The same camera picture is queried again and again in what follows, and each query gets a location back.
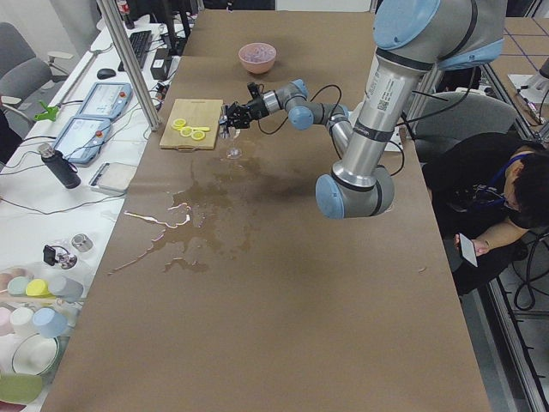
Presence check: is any lemon slice far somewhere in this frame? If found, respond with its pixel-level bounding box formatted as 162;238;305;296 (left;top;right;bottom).
172;118;187;130

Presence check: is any black keyboard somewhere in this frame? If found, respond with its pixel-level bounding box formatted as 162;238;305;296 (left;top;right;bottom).
129;30;152;70

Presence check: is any teach pendant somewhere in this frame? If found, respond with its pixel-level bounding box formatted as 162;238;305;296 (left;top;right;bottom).
77;82;133;120
53;116;112;166

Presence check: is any lemon slice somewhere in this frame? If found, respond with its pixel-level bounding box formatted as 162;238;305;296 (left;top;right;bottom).
190;130;206;141
172;118;187;130
179;126;195;137

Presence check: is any lemon slice middle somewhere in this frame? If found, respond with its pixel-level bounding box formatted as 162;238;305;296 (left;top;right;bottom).
179;126;195;137

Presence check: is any light blue cup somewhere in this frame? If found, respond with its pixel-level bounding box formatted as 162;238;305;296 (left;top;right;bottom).
33;307;69;338

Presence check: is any smartphone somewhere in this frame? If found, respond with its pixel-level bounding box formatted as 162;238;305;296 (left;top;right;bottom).
458;233;478;268

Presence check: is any person in black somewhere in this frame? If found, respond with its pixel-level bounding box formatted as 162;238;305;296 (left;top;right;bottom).
422;133;548;295

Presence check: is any aluminium frame post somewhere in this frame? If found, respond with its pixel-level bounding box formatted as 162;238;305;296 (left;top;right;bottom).
97;0;160;131

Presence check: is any kitchen scale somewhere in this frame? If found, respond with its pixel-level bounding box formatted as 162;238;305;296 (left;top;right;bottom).
89;162;137;195

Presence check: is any grey cup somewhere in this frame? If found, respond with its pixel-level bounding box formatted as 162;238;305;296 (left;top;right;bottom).
48;276;84;303

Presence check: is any white cup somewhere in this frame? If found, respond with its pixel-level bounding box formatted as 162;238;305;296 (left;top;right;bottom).
9;307;37;337

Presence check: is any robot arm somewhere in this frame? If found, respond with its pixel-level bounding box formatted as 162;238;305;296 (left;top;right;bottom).
316;1;507;219
219;79;353;156

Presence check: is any wine glass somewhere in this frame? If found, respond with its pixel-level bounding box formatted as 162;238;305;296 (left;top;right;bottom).
219;125;242;160

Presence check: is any lemon slice near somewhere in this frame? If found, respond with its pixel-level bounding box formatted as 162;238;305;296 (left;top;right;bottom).
190;130;206;141

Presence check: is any green clamp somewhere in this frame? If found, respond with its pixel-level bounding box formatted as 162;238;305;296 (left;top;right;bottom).
33;100;60;122

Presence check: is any grey chair right side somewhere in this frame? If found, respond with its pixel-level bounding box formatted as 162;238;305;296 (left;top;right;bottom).
412;91;518;163

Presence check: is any lower teach pendant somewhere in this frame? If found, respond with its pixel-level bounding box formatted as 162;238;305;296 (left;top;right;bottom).
53;116;112;166

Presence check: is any black power box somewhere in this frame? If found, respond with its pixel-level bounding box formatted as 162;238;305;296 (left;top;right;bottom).
150;48;172;81

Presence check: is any pink cup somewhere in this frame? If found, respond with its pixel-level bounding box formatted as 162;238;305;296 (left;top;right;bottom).
0;307;14;336

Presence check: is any black computer mouse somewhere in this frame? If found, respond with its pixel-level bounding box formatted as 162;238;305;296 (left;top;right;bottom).
96;68;117;80

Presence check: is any upper teach pendant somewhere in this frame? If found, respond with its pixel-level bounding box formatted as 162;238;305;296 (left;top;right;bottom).
77;82;133;120

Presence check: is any bamboo cutting board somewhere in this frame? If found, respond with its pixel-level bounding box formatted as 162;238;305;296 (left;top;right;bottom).
160;99;223;150

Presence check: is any mint green cup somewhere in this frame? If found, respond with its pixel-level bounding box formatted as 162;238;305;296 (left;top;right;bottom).
8;276;30;297

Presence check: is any black water bottle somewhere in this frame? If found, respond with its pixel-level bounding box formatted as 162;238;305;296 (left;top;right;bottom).
38;143;81;189

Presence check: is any steel jigger cup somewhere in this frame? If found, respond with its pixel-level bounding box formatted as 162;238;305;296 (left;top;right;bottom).
70;233;94;253

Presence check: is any pink bowl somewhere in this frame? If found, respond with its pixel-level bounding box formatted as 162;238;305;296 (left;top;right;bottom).
238;42;277;75

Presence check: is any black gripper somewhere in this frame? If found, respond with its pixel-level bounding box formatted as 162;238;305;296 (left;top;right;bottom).
223;82;267;129

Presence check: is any grey office chair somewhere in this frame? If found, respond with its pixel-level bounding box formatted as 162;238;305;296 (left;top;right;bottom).
1;22;73;137

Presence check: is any yellow cup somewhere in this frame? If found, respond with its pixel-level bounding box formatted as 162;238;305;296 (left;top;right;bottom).
25;279;51;298

